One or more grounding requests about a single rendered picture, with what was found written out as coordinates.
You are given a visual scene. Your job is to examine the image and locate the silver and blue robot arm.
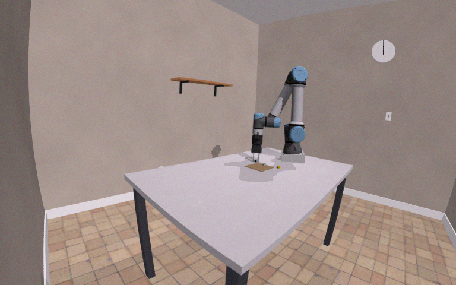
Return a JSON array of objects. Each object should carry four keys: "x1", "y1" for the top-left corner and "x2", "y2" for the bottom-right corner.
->
[{"x1": 253, "y1": 66, "x2": 308, "y2": 154}]

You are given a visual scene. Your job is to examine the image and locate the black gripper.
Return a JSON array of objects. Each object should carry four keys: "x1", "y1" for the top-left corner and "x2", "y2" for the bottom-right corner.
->
[{"x1": 251, "y1": 129, "x2": 263, "y2": 163}]

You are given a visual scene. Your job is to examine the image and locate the brown square mat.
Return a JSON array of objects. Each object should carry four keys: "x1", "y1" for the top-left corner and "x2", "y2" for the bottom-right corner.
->
[{"x1": 245, "y1": 163, "x2": 274, "y2": 172}]

